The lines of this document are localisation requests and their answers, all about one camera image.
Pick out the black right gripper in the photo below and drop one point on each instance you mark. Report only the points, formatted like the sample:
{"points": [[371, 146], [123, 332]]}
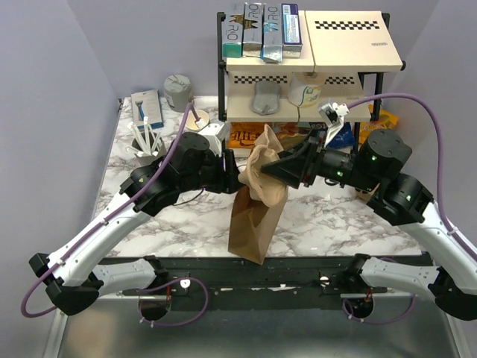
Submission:
{"points": [[293, 164]]}

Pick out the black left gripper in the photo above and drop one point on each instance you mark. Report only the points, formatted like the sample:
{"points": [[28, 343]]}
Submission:
{"points": [[227, 181]]}

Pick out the brown paper bag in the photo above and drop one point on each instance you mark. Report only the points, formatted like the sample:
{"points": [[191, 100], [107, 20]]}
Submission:
{"points": [[252, 226]]}

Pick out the brown pulp cup carrier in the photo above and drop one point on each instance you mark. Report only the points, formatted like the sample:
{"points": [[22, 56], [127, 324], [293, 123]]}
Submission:
{"points": [[263, 187]]}

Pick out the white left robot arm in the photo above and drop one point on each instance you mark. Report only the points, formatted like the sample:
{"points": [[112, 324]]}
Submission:
{"points": [[75, 276]]}

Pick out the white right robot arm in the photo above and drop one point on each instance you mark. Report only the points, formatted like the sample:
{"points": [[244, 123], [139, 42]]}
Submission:
{"points": [[402, 201]]}

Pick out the brown snack bag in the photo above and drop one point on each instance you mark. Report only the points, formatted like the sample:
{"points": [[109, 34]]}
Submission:
{"points": [[290, 134]]}

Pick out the orange kettle chips bag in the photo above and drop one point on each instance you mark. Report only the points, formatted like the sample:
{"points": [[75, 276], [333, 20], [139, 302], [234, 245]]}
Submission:
{"points": [[244, 134]]}

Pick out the blue doritos bag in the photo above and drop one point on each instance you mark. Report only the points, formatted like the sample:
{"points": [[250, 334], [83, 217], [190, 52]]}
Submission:
{"points": [[344, 138]]}

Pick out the stack of green paper cups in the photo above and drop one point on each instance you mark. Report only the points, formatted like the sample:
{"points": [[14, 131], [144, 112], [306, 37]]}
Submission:
{"points": [[196, 121]]}

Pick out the grey scrubber sponge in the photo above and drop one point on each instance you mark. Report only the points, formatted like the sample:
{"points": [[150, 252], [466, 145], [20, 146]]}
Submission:
{"points": [[266, 98]]}

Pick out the grey stirrer holder cup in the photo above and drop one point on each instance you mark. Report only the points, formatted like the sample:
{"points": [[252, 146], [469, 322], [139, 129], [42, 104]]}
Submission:
{"points": [[147, 145]]}

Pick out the stack of pulp cup carriers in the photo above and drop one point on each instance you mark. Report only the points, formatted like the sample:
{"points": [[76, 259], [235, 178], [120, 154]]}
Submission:
{"points": [[365, 196]]}

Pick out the toilet paper roll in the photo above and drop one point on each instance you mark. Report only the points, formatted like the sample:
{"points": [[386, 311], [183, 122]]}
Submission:
{"points": [[305, 88]]}

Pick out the grey wrapped paper roll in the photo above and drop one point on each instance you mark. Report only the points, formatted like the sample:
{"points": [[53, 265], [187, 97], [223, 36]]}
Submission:
{"points": [[178, 92]]}

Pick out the blue razor package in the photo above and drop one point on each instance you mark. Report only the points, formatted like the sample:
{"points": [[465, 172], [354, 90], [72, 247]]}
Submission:
{"points": [[146, 104]]}

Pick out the yellow snack bag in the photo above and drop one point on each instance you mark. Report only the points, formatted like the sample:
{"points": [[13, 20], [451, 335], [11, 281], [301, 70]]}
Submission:
{"points": [[387, 120]]}

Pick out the blue silver toothpaste box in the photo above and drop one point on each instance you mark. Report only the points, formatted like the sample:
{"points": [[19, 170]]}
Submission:
{"points": [[272, 34]]}

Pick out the black and cream shelf rack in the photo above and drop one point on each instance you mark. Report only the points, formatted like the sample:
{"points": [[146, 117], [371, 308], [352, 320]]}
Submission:
{"points": [[343, 46]]}

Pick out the purple white toothpaste box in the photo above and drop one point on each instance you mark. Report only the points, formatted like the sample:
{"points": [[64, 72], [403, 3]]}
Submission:
{"points": [[291, 33]]}

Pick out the teal toothpaste box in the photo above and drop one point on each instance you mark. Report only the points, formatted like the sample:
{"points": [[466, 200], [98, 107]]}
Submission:
{"points": [[232, 31]]}

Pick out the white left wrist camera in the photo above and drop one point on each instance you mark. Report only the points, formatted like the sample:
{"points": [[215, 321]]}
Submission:
{"points": [[217, 134]]}

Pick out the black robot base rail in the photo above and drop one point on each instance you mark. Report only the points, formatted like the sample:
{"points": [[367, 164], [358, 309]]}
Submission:
{"points": [[227, 283]]}

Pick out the aluminium frame rail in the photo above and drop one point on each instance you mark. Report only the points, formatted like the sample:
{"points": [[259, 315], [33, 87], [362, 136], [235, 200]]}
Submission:
{"points": [[98, 331]]}

